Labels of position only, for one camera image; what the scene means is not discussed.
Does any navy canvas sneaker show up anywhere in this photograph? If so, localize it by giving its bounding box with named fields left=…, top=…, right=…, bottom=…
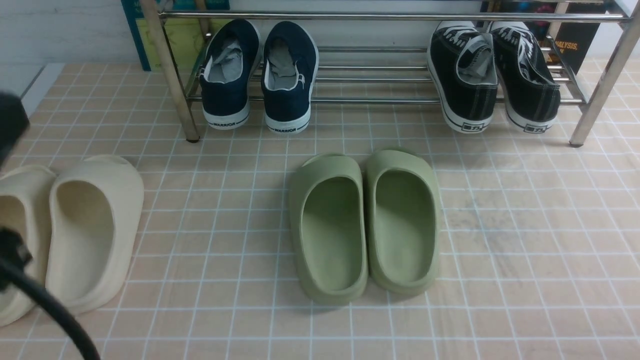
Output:
left=261, top=21, right=319, bottom=135
left=199, top=19, right=262, bottom=130

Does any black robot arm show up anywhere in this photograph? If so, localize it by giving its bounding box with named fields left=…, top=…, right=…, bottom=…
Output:
left=0, top=90, right=30, bottom=167

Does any silver metal shoe rack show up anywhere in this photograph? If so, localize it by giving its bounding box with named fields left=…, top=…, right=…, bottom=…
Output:
left=140, top=0, right=640, bottom=147

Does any green left foam slipper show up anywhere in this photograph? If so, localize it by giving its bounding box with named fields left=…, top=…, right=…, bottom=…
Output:
left=288, top=153, right=369, bottom=306

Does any green foam slipper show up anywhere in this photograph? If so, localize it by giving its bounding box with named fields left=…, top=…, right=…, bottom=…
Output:
left=365, top=146, right=442, bottom=296
left=288, top=153, right=369, bottom=306

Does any green right foam slipper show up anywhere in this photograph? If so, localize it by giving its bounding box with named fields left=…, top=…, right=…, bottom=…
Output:
left=365, top=146, right=442, bottom=296

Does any black left canvas sneaker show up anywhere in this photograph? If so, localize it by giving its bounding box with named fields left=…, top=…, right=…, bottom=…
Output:
left=426, top=20, right=498, bottom=134

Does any black canvas sneaker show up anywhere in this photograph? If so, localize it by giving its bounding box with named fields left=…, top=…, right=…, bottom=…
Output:
left=487, top=22, right=562, bottom=135
left=426, top=20, right=498, bottom=134

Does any teal yellow book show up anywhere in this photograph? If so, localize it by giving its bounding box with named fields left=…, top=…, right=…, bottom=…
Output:
left=121, top=0, right=204, bottom=71

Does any cream right foam slipper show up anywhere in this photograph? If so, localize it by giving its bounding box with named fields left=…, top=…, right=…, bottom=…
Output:
left=45, top=154, right=145, bottom=315

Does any cream foam slipper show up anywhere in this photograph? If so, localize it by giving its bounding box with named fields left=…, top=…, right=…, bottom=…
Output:
left=0, top=164, right=67, bottom=326
left=45, top=154, right=145, bottom=315

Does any black right canvas sneaker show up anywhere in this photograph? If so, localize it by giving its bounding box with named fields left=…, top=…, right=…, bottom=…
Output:
left=487, top=22, right=562, bottom=135

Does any black book with orange text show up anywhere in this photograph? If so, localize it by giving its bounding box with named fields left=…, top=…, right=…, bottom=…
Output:
left=480, top=0, right=608, bottom=75

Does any cream left foam slipper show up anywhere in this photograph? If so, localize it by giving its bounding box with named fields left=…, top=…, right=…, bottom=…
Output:
left=0, top=164, right=67, bottom=326

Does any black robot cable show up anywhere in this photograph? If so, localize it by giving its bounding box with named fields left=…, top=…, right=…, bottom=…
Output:
left=0, top=227, right=102, bottom=360

